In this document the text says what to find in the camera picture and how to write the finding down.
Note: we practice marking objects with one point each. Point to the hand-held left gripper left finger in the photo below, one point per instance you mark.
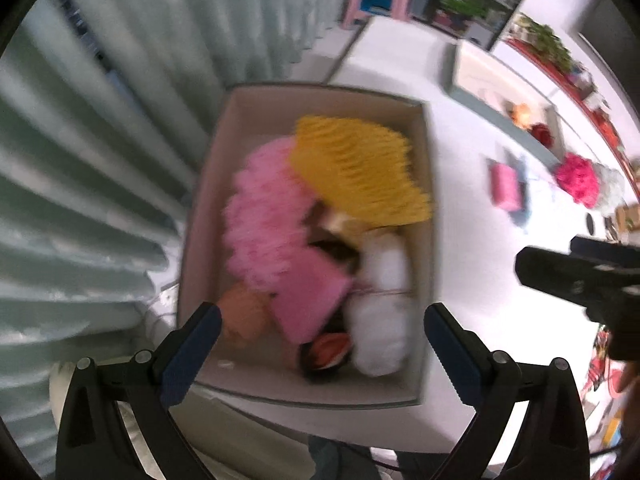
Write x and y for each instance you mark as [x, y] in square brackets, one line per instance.
[192, 355]

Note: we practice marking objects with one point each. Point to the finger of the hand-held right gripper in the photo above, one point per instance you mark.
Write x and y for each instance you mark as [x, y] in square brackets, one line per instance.
[605, 252]
[555, 272]

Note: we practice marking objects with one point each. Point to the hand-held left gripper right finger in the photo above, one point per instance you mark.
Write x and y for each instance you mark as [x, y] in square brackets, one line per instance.
[455, 352]

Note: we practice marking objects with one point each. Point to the pink knitted cuff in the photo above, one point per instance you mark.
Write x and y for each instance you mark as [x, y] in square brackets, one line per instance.
[245, 315]

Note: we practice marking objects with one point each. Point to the white cloth bundle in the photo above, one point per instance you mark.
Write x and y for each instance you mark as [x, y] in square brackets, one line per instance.
[385, 310]

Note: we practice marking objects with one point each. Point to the black pink knitted hat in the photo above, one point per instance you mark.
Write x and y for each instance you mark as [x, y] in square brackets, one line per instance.
[306, 362]

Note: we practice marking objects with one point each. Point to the red edged crochet cloth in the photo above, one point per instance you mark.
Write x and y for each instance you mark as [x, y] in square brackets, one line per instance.
[331, 347]

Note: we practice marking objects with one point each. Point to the pink sponge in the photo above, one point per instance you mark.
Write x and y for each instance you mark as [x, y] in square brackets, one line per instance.
[310, 295]
[505, 185]

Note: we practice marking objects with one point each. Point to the pink fluffy sock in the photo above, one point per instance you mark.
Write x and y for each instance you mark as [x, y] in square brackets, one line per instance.
[265, 210]

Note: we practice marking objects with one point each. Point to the yellow knitted cloth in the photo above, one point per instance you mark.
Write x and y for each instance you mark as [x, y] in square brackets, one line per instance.
[355, 170]

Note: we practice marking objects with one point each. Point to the deep grey cardboard box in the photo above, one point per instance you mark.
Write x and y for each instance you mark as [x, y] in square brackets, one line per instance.
[250, 110]

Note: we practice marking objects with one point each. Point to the black table grommet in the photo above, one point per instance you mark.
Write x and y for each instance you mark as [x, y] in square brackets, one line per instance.
[591, 223]

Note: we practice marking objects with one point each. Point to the pale green fluffy scrunchie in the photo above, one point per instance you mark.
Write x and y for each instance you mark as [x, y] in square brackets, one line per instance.
[611, 187]

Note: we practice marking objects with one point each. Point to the light blue cloth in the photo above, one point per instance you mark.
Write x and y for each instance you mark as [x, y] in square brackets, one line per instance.
[524, 210]

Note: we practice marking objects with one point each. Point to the magenta fluffy scrunchie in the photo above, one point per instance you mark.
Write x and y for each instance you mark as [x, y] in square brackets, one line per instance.
[577, 180]

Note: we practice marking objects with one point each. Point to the cream chair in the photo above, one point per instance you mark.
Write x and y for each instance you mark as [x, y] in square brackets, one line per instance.
[145, 440]

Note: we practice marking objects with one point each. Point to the red fabric flower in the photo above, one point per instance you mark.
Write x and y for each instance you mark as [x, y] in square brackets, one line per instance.
[541, 133]

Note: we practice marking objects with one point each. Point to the orange fabric flower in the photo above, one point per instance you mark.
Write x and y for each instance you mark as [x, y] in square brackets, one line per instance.
[521, 112]

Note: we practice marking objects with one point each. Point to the shallow grey cardboard box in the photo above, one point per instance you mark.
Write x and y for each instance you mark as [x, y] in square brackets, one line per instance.
[480, 75]

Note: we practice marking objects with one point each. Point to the pale green curtain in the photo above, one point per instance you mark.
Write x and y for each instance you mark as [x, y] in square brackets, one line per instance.
[100, 160]

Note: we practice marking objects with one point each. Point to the row of shelf ornaments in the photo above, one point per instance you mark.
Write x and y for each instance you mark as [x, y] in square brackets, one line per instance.
[550, 42]

